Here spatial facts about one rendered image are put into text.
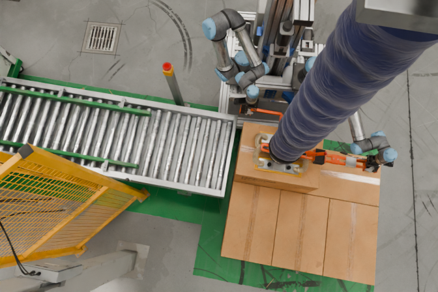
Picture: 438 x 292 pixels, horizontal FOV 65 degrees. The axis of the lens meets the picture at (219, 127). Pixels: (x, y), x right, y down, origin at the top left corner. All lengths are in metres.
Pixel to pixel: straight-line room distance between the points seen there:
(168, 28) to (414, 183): 3.02
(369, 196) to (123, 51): 2.84
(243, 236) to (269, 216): 0.26
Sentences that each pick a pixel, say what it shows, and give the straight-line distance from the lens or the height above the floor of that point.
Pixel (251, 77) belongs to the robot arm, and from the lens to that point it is 2.22.
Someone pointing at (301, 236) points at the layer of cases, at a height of 0.54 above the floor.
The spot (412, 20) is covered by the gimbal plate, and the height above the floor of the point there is 2.86.
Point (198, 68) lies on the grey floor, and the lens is 3.80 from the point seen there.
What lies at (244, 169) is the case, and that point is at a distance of 2.52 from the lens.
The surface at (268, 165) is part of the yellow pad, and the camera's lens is 2.49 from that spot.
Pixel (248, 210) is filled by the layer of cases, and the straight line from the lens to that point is 2.89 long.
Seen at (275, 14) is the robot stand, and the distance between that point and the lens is 2.22.
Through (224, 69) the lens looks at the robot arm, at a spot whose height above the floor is 1.29.
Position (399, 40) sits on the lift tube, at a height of 2.74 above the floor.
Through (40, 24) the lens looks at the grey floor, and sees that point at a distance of 4.54.
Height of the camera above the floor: 3.43
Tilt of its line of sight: 74 degrees down
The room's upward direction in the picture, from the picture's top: 2 degrees counter-clockwise
